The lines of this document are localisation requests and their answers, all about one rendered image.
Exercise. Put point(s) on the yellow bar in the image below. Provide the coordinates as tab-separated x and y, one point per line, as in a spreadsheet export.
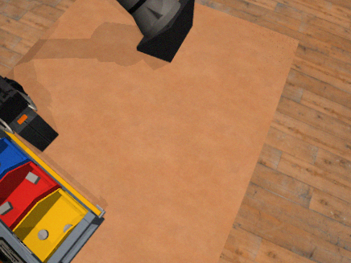
54	174

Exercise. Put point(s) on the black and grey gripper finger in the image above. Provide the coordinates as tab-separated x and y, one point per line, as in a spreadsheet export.
8	129
19	88

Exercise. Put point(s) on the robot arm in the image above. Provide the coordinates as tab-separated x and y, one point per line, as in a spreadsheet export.
151	15

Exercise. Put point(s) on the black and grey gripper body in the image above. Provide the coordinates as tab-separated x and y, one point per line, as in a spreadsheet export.
12	103

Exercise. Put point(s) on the yellow open bin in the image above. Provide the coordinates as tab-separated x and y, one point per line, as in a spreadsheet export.
51	213

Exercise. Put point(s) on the grey metal shelf rack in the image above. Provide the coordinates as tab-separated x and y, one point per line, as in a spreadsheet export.
75	240

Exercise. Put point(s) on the grey disc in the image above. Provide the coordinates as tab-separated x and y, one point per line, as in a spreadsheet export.
43	234
66	227

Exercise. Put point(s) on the red bin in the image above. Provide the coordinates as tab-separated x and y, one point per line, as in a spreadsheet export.
23	194

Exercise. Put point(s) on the blue open bin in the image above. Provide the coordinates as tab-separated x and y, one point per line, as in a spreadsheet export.
9	157

